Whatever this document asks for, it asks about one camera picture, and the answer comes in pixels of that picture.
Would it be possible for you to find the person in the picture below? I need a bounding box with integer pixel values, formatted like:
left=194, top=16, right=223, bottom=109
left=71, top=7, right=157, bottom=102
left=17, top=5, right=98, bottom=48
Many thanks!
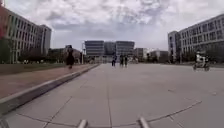
left=123, top=55, right=129, bottom=67
left=65, top=46, right=76, bottom=70
left=195, top=50, right=206, bottom=65
left=119, top=54, right=125, bottom=67
left=111, top=54, right=118, bottom=68

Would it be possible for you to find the blue glass building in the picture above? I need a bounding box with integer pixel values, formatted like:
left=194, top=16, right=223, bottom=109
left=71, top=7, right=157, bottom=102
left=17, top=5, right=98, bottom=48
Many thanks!
left=84, top=40, right=136, bottom=64

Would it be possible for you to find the pole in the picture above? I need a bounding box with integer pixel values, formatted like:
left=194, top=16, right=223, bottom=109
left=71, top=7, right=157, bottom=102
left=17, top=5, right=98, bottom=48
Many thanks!
left=81, top=41, right=86, bottom=65

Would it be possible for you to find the grey concrete road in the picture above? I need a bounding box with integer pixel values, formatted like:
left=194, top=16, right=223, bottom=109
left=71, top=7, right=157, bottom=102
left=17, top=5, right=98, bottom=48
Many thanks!
left=0, top=63, right=224, bottom=128

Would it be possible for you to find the low brown building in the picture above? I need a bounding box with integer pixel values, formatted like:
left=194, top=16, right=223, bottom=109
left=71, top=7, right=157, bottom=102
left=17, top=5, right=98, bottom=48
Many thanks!
left=48, top=44, right=83, bottom=63

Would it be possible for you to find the robot's own part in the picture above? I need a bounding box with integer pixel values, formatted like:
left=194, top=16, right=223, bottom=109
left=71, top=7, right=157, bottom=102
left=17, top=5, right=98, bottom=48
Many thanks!
left=138, top=116, right=150, bottom=128
left=77, top=119, right=88, bottom=128

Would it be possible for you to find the row of trees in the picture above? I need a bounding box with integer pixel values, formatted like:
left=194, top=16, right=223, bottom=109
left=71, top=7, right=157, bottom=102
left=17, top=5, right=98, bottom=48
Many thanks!
left=179, top=44, right=224, bottom=64
left=0, top=38, right=84, bottom=64

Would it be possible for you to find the grey stone kerb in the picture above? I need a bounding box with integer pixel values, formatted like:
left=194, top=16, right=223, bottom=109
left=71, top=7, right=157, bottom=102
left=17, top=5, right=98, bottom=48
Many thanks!
left=0, top=63, right=101, bottom=116

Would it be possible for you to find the red brick path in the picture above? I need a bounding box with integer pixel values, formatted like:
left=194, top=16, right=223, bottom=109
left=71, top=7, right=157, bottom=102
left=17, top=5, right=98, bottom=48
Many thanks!
left=0, top=63, right=98, bottom=100

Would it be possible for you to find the white scooter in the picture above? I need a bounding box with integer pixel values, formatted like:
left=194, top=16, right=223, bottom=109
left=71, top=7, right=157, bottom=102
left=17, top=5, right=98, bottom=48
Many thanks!
left=192, top=58, right=211, bottom=72

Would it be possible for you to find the long pale building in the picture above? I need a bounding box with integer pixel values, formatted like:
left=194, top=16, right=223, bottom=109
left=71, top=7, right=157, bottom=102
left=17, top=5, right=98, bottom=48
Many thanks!
left=0, top=4, right=53, bottom=63

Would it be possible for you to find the grass strip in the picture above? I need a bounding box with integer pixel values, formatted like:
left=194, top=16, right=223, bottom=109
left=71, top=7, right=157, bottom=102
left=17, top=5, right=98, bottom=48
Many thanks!
left=0, top=62, right=68, bottom=76

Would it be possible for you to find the large pale building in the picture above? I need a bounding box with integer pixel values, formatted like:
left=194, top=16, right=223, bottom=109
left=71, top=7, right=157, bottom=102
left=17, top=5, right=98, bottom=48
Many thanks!
left=167, top=13, right=224, bottom=64

